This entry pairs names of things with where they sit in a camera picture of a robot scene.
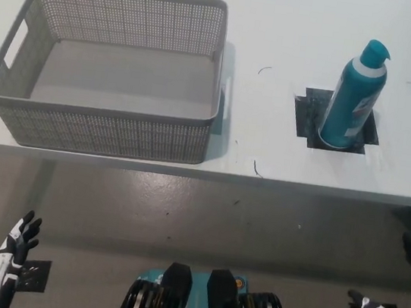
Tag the teal air freshener spray can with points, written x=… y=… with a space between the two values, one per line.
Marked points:
x=350 y=105

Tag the grey perforated plastic basket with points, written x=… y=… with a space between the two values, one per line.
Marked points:
x=109 y=133

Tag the black tape patch on table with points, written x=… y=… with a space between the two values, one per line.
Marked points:
x=308 y=118

